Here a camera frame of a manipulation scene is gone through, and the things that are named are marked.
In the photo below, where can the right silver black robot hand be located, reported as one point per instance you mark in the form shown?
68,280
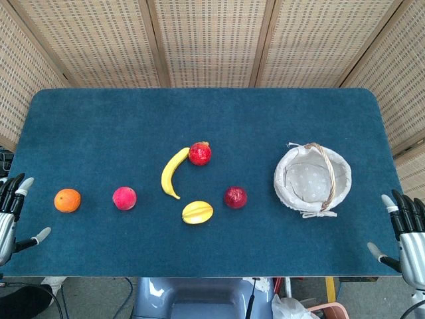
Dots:
413,252

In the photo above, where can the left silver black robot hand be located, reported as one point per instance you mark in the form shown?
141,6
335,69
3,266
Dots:
6,226

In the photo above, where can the orange fruit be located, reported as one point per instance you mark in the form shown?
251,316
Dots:
67,200

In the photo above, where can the wicker basket with cloth liner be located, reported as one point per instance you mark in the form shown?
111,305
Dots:
308,181

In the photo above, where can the white shoe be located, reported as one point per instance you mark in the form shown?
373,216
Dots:
54,284

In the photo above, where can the black trouser leg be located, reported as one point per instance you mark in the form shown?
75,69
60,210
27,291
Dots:
23,304

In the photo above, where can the yellow pole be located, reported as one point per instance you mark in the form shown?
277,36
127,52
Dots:
330,289

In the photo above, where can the pink plastic stool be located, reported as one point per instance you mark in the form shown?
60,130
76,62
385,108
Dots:
332,310

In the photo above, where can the pink red peach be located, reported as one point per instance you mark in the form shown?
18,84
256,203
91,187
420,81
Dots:
124,198

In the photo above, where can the white plastic bag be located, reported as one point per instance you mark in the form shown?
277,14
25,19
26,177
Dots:
289,309

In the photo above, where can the woven bamboo screen panel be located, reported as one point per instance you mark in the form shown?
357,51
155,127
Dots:
401,83
23,76
96,43
318,43
209,43

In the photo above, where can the blue table mat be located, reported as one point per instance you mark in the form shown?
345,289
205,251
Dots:
133,133

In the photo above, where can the yellow banana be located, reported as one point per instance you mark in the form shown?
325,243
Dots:
168,176

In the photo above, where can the dark red pomegranate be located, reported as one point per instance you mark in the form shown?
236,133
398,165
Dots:
235,197

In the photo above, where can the blue-grey robot torso base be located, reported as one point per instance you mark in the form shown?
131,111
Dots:
199,299

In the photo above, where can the bright red pomegranate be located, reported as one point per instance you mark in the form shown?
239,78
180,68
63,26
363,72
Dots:
200,154

